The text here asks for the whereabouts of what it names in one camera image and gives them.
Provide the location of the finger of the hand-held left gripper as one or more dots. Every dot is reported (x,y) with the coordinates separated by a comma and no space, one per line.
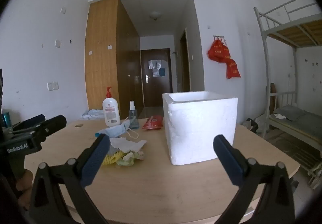
(30,121)
(54,122)

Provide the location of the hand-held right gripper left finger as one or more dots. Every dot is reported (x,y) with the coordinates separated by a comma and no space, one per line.
(95,161)

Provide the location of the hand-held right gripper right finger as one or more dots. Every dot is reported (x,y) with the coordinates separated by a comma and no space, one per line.
(229,161)

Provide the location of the yellow foam net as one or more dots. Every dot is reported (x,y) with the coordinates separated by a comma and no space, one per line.
(112,159)

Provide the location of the floral tissue pack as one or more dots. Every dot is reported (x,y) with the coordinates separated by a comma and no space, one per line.
(129,161)

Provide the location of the blue face mask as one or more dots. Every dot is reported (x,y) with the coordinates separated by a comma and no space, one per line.
(114,131)

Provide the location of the white tissue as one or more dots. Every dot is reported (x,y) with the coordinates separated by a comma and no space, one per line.
(128,144)

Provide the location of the white foam box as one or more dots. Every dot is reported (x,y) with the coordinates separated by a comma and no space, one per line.
(201,133)

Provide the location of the teal bottle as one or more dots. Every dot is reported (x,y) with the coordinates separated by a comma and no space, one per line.
(6,119)

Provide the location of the black bag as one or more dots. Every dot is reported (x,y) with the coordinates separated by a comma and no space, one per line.
(252,125)

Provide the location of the white lotion pump bottle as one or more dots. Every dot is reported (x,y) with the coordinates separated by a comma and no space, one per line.
(112,113)

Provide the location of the clear blue spray bottle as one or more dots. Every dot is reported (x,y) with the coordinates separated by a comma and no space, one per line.
(133,119)

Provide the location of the white cloth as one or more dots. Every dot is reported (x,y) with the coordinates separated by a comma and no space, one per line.
(279,116)

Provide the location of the red wet wipes packet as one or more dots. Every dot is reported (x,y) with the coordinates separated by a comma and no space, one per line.
(153,123)

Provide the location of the brown wooden board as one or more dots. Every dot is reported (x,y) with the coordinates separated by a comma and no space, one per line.
(273,98)

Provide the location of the wooden wardrobe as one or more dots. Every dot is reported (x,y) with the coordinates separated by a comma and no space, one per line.
(103,63)

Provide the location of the grey mattress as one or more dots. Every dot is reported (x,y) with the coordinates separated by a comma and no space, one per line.
(301,119)

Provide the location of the dark brown door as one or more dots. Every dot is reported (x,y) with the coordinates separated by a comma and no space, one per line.
(157,93)

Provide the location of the red plastic bag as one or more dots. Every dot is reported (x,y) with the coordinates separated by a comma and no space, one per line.
(233,69)
(217,51)

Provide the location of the white metal bunk bed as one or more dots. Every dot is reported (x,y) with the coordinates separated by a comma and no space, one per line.
(264,63)

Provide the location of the brown side door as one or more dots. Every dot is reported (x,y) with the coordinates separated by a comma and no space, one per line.
(185,63)

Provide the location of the blue paper notice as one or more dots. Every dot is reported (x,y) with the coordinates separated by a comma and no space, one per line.
(162,72)

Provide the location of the grey paper notices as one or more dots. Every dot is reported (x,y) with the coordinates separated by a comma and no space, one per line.
(154,65)

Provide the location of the round ceiling lamp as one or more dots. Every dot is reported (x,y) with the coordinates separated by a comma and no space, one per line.
(156,15)

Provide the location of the white double wall switch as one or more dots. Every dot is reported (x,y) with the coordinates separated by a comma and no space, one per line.
(52,86)

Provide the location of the metal wall hook rack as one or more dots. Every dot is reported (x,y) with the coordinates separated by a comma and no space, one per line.
(218,36)

